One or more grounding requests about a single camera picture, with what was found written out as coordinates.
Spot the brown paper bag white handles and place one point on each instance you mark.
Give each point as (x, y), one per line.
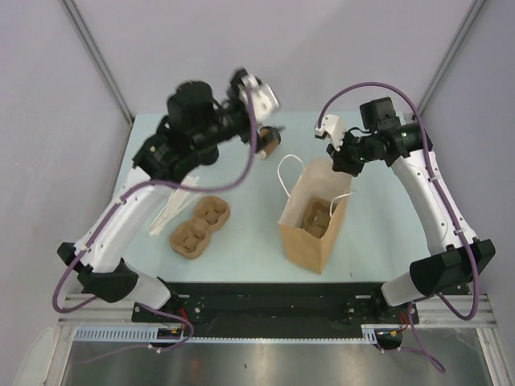
(316, 180)

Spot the black plastic cup lid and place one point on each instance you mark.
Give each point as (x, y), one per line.
(275, 133)

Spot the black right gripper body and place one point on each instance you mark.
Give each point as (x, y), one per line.
(354, 152)

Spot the left aluminium frame post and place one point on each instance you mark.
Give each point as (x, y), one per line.
(79, 24)

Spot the brown paper coffee cup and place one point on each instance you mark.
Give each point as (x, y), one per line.
(264, 146)

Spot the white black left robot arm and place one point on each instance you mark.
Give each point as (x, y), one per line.
(188, 136)

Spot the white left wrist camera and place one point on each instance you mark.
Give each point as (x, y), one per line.
(264, 101)

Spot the single brown pulp cup carrier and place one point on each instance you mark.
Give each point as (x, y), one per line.
(317, 217)

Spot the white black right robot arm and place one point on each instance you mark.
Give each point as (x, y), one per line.
(457, 254)

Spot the right aluminium frame post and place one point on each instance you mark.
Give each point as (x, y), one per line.
(465, 28)

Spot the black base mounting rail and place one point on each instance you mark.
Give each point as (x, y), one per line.
(284, 310)

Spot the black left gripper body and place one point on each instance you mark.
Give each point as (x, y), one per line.
(238, 125)

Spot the aluminium frame post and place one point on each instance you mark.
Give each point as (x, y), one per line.
(79, 24)
(465, 28)

